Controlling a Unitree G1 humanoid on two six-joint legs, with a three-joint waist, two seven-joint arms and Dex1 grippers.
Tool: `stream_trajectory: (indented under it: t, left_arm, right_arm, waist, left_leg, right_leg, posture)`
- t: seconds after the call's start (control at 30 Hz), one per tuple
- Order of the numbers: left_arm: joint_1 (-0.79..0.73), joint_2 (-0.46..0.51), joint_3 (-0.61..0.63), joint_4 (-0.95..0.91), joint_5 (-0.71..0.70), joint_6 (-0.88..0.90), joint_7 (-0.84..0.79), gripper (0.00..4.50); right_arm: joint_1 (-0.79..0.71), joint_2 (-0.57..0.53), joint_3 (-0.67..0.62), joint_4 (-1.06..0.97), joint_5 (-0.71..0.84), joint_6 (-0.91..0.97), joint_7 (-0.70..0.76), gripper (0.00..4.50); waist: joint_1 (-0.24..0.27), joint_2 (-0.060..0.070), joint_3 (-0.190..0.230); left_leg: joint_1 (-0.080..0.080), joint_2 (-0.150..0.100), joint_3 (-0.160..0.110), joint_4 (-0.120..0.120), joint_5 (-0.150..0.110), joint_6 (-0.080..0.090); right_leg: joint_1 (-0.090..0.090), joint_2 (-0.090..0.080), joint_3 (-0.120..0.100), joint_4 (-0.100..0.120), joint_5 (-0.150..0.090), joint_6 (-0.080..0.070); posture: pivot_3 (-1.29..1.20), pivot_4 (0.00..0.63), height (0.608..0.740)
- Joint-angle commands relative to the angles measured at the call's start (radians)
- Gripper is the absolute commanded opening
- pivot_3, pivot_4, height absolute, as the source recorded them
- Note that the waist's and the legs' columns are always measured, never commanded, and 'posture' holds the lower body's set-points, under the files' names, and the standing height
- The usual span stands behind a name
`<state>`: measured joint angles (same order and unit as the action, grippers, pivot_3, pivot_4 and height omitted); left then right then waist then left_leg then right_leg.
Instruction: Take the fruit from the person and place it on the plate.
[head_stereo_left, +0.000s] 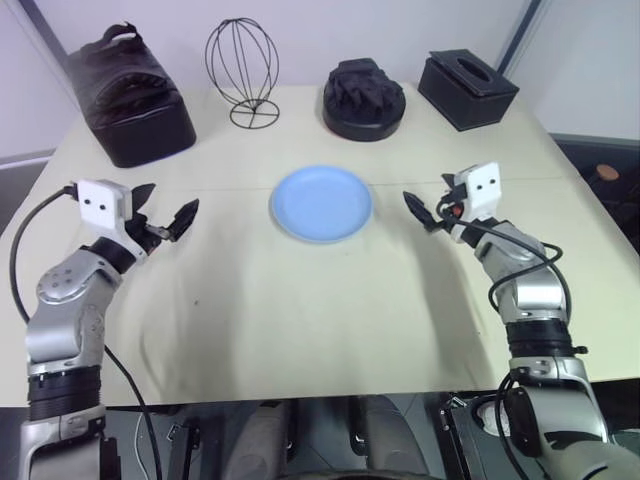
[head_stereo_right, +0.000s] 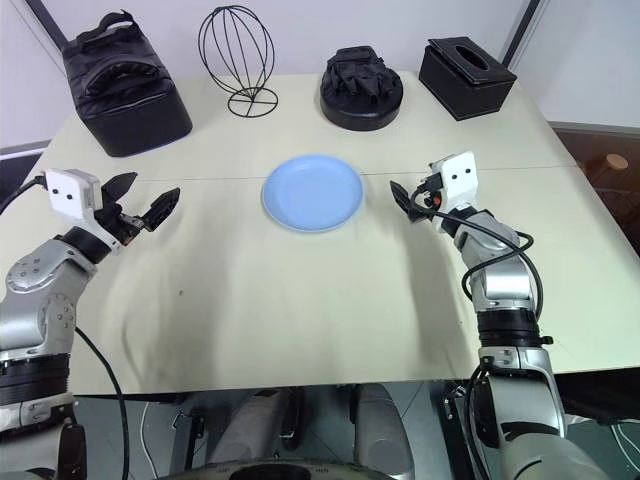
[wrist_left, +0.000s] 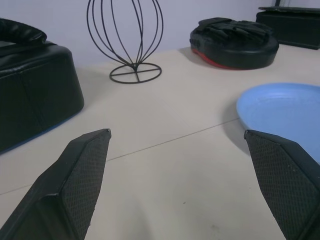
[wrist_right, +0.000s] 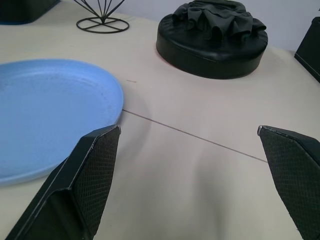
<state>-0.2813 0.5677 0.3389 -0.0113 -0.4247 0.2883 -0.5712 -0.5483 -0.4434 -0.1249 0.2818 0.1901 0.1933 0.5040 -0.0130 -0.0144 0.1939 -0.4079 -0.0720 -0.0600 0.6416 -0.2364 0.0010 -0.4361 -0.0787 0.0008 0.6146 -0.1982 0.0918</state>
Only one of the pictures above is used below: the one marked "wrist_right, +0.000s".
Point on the black box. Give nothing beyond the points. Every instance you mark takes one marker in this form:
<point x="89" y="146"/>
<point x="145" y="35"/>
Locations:
<point x="310" y="47"/>

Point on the dark rounded tray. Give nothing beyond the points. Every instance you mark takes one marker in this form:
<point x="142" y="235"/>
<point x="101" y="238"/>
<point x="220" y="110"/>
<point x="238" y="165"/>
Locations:
<point x="22" y="11"/>

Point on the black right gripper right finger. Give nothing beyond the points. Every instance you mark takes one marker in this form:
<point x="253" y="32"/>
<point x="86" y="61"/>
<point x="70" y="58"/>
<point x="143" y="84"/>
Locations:
<point x="295" y="175"/>

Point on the blue round plate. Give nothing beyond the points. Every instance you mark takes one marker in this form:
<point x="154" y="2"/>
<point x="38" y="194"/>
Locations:
<point x="47" y="112"/>

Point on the black round leather cushion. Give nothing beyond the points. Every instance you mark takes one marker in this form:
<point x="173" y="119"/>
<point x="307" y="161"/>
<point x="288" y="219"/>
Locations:
<point x="210" y="55"/>

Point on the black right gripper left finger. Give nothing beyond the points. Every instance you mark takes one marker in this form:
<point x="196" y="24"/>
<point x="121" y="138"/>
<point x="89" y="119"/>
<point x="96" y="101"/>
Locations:
<point x="82" y="185"/>

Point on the black crumpled cloth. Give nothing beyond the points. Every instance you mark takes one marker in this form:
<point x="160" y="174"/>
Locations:
<point x="215" y="17"/>

